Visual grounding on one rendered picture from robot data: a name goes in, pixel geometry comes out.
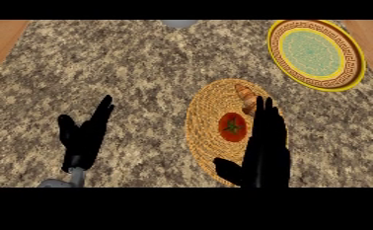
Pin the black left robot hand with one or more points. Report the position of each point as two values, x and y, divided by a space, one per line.
85 138

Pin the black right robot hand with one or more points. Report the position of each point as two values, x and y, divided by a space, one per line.
266 155

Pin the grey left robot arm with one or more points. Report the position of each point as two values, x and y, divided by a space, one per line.
67 178

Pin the red tomato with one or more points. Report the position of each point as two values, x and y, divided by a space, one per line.
231 127

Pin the round woven straw placemat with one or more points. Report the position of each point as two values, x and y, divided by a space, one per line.
213 135

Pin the yellow patterned plate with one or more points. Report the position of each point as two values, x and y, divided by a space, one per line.
312 54

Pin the brown croissant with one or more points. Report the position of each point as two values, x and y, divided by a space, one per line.
246 97

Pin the pale grey rounded object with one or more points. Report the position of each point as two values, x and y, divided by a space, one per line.
178 23

